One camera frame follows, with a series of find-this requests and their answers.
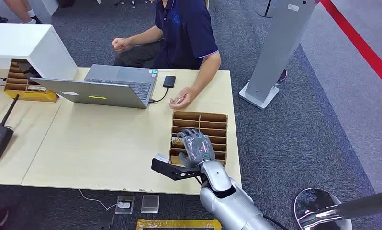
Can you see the person's left hand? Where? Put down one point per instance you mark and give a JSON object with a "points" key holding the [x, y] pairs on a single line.
{"points": [[182, 100]]}

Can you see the person's right hand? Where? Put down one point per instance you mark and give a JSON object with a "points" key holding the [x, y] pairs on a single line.
{"points": [[121, 44]]}

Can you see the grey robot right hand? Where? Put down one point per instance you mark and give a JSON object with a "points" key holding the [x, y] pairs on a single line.
{"points": [[197, 147]]}

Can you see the yellow printed card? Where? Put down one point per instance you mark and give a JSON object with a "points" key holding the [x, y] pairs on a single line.
{"points": [[176, 142]]}

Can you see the brown cardboard card organizer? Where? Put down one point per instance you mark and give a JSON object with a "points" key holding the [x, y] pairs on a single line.
{"points": [[214, 125]]}

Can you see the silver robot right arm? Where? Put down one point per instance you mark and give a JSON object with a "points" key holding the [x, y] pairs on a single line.
{"points": [[229, 203]]}

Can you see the person's left forearm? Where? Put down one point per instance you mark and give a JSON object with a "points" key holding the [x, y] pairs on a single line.
{"points": [[207, 76]]}

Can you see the person's right forearm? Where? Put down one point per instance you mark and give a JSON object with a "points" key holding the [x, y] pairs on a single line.
{"points": [[146, 36]]}

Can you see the card in yellow-based organizer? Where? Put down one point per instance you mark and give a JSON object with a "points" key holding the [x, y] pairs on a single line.
{"points": [[37, 89]]}

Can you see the standing person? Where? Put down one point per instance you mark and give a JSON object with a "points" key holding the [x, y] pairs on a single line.
{"points": [[21, 9]]}

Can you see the yellow-based cardboard card organizer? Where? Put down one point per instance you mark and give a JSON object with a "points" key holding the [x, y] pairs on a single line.
{"points": [[16, 84]]}

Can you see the black external drive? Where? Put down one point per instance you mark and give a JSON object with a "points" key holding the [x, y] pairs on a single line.
{"points": [[169, 81]]}

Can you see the grey open laptop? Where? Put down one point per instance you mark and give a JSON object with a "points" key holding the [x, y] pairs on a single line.
{"points": [[115, 87]]}

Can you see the empty floor socket plate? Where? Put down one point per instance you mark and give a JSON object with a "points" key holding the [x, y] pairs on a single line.
{"points": [[150, 203]]}

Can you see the white box cabinet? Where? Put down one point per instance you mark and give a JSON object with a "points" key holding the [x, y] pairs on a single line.
{"points": [[29, 47]]}

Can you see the white plug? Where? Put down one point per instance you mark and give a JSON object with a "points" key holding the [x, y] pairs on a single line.
{"points": [[123, 205]]}

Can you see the black flat device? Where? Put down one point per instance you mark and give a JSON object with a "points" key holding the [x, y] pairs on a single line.
{"points": [[27, 70]]}

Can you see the dark red object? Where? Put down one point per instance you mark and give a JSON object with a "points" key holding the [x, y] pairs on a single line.
{"points": [[282, 76]]}

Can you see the silver kiosk stand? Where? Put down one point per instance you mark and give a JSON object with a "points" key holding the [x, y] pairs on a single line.
{"points": [[276, 50]]}

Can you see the black floor plate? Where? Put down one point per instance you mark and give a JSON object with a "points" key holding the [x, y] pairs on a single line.
{"points": [[105, 220]]}

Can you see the black round stand base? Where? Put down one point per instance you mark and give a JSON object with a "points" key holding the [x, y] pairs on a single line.
{"points": [[264, 13]]}

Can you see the chrome round stool base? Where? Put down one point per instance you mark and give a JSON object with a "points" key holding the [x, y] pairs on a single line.
{"points": [[314, 203]]}

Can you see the grey metal pole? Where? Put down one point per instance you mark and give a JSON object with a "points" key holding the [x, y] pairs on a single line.
{"points": [[365, 204]]}

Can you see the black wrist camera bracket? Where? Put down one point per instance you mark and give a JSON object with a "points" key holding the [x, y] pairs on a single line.
{"points": [[172, 170]]}

